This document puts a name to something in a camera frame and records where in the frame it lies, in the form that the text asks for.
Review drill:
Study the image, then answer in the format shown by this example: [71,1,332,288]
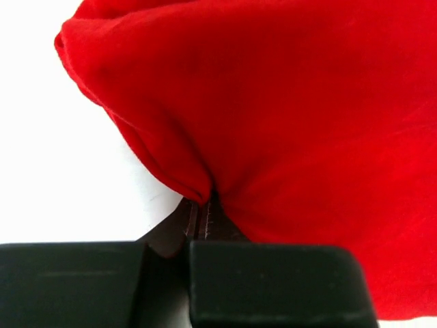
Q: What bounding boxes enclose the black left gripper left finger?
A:
[137,198,199,258]

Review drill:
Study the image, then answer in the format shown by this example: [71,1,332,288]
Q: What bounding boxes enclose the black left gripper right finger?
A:
[198,192,249,242]

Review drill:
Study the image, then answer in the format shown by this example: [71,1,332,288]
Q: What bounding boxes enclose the red t-shirt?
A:
[55,1,436,320]

